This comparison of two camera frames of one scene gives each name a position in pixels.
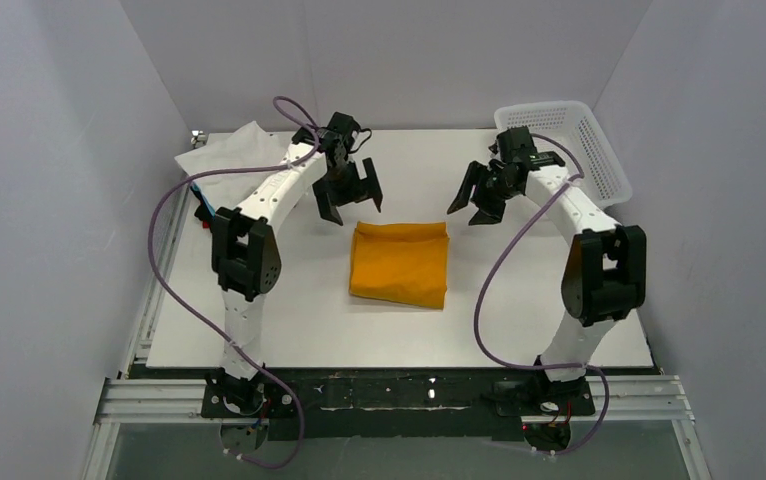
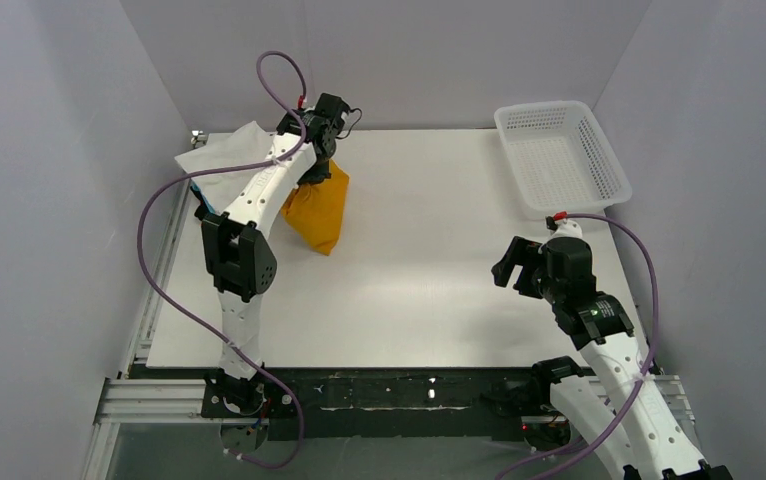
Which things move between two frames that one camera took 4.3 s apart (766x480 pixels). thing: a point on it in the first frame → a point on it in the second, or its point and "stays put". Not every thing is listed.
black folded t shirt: x=201 y=212 stays put
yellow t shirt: x=405 y=262 → x=315 y=211
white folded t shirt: x=249 y=146 stays put
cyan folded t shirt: x=207 y=202 stays put
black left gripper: x=345 y=187 → x=320 y=168
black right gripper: x=485 y=188 → x=524 y=266
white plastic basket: x=571 y=122 stays put
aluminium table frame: x=126 y=399 stays put
